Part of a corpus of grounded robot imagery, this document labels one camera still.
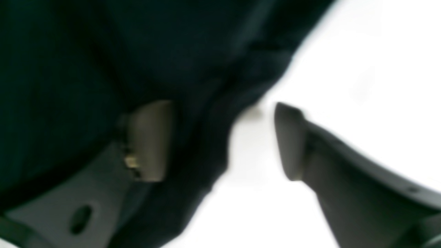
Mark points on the black t-shirt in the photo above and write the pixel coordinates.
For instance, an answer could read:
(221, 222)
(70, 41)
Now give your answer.
(71, 68)

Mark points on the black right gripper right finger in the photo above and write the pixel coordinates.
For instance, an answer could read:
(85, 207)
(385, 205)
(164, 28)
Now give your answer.
(365, 205)

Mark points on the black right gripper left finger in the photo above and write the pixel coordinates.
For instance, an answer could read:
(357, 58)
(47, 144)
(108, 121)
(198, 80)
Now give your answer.
(85, 210)

